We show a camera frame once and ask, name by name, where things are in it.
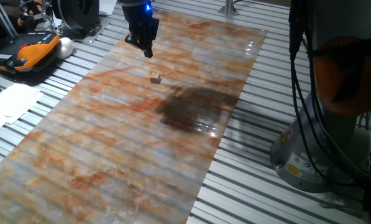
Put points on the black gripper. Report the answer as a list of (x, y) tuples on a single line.
[(140, 21)]

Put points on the small wooden block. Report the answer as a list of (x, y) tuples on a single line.
[(155, 78)]

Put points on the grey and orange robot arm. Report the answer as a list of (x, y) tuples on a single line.
[(328, 18)]

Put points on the bystander hand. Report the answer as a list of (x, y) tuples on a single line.
[(33, 11)]

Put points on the white paper sheet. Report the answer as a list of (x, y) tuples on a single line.
[(107, 6)]

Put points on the black filament spool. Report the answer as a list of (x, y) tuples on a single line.
[(73, 12)]

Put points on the white computer mouse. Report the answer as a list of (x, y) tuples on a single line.
[(64, 47)]

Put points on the thin silver metal rod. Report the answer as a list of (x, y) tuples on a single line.
[(53, 23)]

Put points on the orange marble pattern mat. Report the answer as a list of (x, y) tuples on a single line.
[(110, 140)]

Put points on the orange black teach pendant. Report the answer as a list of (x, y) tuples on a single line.
[(33, 53)]

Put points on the slanted aluminium profile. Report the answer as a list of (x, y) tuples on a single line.
[(3, 18)]

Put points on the white paper towel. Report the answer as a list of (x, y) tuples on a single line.
[(11, 104)]

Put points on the aluminium frame post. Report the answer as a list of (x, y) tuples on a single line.
[(228, 8)]

